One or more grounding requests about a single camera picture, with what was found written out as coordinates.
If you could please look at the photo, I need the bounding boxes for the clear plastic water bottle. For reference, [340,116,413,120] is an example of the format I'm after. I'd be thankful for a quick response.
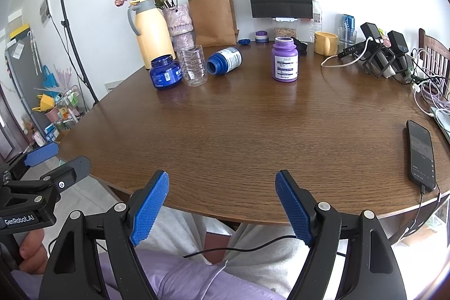
[310,0,323,43]

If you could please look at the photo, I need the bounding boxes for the brown paper bag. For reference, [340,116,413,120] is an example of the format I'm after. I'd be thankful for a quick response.
[187,0,240,48]

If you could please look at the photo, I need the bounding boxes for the person's lilac clothing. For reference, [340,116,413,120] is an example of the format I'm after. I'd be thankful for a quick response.
[10,247,292,300]

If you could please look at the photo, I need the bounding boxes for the clear glass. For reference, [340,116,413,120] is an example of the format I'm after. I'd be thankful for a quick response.
[337,26,357,48]

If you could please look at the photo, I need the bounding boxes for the yellow mug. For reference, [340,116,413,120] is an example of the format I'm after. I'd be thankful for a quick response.
[314,31,339,55]

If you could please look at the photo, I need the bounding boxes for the person's left hand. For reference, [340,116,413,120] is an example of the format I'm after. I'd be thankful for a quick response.
[17,229,50,274]

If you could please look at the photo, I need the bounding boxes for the clear ribbed plastic cup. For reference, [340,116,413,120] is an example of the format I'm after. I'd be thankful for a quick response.
[177,45,208,87]

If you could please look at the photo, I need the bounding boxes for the bundle of white cables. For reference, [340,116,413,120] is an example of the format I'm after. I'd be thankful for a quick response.
[409,50,450,118]

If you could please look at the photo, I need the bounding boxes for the thin black cable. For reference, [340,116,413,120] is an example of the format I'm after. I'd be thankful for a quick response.
[182,235,306,258]

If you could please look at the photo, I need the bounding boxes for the pink textured vase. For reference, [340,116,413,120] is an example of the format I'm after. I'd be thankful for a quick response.
[162,4,196,53]

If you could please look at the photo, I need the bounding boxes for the cluttered storage rack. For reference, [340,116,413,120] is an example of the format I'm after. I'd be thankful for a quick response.
[31,64,88,146]

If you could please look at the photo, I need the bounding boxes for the blue packet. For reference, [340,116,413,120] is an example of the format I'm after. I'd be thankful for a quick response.
[342,14,355,37]

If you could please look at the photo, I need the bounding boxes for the yellow thermos jug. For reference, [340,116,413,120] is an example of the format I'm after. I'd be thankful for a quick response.
[127,0,176,69]

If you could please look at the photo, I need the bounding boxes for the narrow blue jar cup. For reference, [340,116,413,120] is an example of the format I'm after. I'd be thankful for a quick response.
[206,47,243,76]

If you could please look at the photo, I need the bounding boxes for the black light stand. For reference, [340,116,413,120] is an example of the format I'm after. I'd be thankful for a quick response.
[56,0,100,107]

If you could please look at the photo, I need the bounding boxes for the black smartphone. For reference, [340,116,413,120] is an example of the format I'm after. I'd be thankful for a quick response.
[406,119,437,192]

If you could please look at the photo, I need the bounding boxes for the purple bottle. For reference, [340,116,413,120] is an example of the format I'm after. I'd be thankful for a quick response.
[271,36,299,83]

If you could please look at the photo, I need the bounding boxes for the cardboard box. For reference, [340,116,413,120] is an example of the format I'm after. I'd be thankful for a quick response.
[401,226,438,246]

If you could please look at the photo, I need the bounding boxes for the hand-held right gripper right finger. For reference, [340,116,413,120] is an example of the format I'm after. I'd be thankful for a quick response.
[275,169,408,300]

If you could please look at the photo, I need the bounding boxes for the clear grain jar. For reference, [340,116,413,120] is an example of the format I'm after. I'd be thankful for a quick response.
[273,17,299,39]

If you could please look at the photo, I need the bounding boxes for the white charging cable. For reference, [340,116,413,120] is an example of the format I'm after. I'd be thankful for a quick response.
[321,36,373,68]

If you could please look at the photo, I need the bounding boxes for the grey refrigerator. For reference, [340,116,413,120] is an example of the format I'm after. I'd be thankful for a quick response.
[5,36,46,146]

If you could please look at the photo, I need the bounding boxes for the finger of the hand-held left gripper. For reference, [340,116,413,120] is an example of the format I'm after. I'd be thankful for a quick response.
[0,142,60,181]
[38,156,93,207]

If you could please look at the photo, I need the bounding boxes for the black phone cable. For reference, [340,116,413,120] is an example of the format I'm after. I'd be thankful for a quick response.
[388,186,442,244]

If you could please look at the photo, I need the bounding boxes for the person's white pants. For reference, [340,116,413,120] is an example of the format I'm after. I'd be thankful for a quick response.
[137,207,310,300]

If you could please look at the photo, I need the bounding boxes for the wooden chair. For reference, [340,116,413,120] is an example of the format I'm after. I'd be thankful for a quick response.
[418,28,450,83]

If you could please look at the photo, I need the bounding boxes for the wide blue jar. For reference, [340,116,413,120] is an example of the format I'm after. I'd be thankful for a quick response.
[150,54,184,91]

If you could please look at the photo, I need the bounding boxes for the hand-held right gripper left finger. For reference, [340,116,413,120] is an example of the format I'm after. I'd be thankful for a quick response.
[38,169,170,300]

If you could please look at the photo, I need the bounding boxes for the stack of pale devices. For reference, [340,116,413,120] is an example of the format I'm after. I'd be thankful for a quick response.
[429,106,450,142]

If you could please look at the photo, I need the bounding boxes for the black device on charger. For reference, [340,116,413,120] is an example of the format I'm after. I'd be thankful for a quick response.
[381,30,413,83]
[338,22,392,76]

